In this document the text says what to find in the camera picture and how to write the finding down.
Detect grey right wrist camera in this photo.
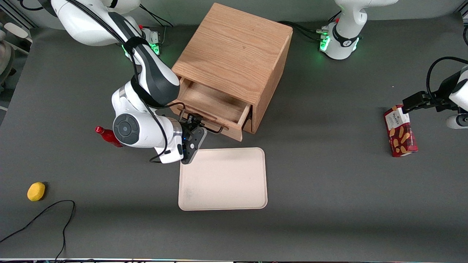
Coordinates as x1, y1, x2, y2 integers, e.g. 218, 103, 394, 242
181, 127, 207, 165

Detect grey background object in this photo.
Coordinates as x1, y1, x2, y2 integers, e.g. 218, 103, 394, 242
0, 38, 16, 88

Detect red plastic bottle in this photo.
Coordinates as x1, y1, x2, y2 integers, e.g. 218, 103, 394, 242
95, 126, 125, 148

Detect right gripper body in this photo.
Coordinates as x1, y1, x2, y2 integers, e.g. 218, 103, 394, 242
154, 122, 191, 164

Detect wooden drawer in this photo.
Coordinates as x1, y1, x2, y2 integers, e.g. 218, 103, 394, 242
169, 77, 253, 142

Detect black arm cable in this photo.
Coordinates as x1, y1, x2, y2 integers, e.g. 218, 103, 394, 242
426, 56, 468, 96
18, 0, 187, 164

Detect white rounded background object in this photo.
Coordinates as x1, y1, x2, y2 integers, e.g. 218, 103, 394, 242
4, 22, 30, 39

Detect cream plastic tray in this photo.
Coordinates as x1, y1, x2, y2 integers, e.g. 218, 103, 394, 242
178, 147, 268, 211

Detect red tartan biscuit box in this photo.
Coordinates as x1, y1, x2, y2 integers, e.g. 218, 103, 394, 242
383, 104, 418, 158

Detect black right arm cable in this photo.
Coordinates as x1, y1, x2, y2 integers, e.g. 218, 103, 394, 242
18, 0, 187, 164

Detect aluminium frame rail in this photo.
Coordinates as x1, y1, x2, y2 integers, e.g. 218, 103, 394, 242
0, 0, 37, 30

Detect black right base cables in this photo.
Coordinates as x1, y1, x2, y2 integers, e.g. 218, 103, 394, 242
139, 4, 174, 47

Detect oak wooden drawer cabinet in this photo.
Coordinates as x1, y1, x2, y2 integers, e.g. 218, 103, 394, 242
171, 3, 294, 135

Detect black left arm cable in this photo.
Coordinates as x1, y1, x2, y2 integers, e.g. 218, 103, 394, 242
426, 56, 468, 96

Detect yellow lemon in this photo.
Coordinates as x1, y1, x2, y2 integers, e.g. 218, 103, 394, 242
27, 182, 46, 202

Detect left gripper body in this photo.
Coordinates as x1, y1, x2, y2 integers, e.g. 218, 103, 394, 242
438, 66, 468, 111

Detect thin black table cable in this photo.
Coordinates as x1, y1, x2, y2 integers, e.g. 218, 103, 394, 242
0, 200, 76, 260

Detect black base cables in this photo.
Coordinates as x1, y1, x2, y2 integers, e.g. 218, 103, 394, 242
139, 4, 174, 47
278, 11, 342, 42

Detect black left base cables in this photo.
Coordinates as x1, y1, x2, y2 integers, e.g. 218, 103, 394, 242
278, 11, 342, 42

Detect black metal drawer handle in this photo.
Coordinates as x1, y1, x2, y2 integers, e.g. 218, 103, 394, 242
178, 105, 224, 135

